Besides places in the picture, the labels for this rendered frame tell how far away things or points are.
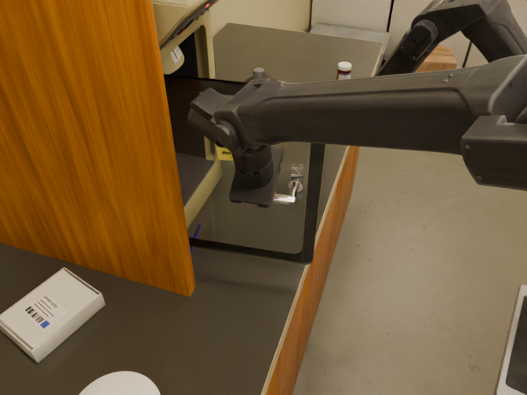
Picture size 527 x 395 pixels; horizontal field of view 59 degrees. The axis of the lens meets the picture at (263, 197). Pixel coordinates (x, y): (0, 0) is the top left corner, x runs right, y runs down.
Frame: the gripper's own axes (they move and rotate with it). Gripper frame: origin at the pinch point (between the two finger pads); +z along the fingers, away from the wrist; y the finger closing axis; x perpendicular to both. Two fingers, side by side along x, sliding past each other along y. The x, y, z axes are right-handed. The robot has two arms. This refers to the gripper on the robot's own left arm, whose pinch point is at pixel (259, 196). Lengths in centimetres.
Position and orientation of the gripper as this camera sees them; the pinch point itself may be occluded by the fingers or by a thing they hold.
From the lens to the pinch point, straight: 81.4
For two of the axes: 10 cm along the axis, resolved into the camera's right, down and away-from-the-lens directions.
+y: -2.0, 9.0, -3.9
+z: 0.7, 4.1, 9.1
